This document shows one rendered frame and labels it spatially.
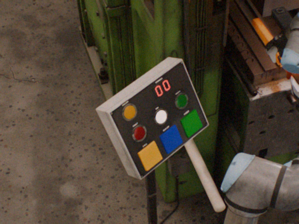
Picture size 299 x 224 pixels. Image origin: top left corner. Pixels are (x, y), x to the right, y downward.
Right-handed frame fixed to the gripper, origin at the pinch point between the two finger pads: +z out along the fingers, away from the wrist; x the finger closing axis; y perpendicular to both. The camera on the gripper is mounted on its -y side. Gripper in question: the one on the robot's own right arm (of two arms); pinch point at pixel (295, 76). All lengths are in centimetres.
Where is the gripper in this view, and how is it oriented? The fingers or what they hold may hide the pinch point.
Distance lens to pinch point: 237.8
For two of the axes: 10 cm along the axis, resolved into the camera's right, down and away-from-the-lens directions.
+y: 0.4, 6.5, 7.5
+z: -3.2, -7.1, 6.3
